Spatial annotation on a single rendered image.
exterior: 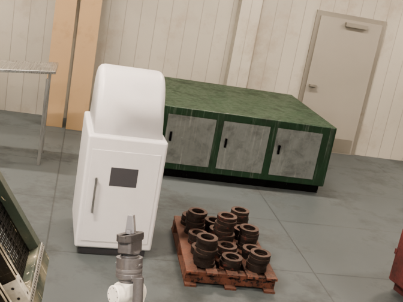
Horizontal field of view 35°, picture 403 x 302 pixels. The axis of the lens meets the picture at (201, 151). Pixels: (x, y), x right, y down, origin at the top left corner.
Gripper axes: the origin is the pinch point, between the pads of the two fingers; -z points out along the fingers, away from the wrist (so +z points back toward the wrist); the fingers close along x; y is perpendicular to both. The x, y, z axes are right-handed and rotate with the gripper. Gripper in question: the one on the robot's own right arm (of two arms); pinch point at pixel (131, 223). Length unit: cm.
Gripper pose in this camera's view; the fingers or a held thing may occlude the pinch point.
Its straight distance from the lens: 214.7
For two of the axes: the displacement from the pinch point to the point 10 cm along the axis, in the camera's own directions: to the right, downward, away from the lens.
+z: -0.4, 10.0, 0.3
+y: -9.2, -0.5, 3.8
